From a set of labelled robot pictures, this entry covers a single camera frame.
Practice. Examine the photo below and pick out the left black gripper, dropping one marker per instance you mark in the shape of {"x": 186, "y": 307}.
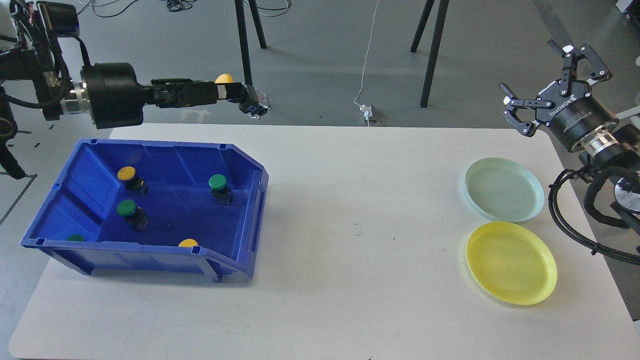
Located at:
{"x": 117, "y": 99}

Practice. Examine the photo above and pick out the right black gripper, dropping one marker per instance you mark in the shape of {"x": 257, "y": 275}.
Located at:
{"x": 575, "y": 115}

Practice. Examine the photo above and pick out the yellow push button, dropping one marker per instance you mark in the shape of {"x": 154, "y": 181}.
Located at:
{"x": 253, "y": 105}

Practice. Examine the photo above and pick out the green button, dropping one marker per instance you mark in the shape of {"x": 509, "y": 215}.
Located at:
{"x": 220, "y": 190}
{"x": 133, "y": 215}
{"x": 76, "y": 238}

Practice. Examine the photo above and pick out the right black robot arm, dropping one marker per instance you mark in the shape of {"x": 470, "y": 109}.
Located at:
{"x": 610, "y": 169}

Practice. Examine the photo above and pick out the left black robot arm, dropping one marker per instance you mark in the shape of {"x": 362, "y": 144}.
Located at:
{"x": 40, "y": 43}

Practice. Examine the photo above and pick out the pale green plate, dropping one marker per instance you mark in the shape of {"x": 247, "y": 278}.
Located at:
{"x": 503, "y": 190}

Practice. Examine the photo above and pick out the yellow button back left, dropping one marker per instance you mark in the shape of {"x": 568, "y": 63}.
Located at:
{"x": 132, "y": 181}

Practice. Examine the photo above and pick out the yellow button front edge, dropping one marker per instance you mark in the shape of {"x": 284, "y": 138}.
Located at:
{"x": 188, "y": 243}

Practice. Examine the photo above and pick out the yellow plate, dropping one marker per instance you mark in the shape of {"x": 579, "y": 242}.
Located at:
{"x": 511, "y": 263}

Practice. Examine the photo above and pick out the white office chair base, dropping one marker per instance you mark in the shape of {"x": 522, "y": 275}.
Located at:
{"x": 631, "y": 112}

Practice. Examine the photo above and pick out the left black tripod legs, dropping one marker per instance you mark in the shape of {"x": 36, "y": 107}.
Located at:
{"x": 243, "y": 37}

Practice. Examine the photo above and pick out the black tripod legs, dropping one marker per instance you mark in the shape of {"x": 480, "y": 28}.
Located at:
{"x": 243, "y": 37}
{"x": 435, "y": 44}

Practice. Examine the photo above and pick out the grey floor power adapter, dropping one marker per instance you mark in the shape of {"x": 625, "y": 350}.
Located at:
{"x": 371, "y": 116}

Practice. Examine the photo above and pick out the right black tripod legs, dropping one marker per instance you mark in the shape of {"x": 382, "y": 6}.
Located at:
{"x": 435, "y": 44}

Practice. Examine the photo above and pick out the blue plastic bin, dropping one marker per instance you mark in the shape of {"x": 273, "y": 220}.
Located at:
{"x": 179, "y": 205}

